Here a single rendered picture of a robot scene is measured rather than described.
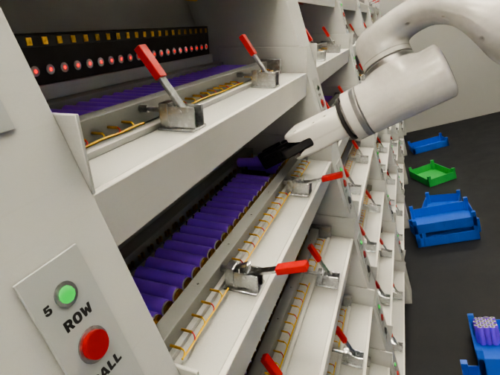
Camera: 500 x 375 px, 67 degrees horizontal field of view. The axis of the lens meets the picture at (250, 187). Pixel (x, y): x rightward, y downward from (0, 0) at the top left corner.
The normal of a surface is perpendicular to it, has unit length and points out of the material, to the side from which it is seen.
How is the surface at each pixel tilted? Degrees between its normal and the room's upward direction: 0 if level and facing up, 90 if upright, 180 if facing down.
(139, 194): 108
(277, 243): 18
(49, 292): 90
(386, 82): 59
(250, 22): 90
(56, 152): 90
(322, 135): 95
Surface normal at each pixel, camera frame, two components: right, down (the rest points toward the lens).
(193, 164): 0.94, 0.11
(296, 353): -0.04, -0.92
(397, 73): -0.49, -0.09
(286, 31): -0.35, 0.39
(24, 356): 0.88, -0.18
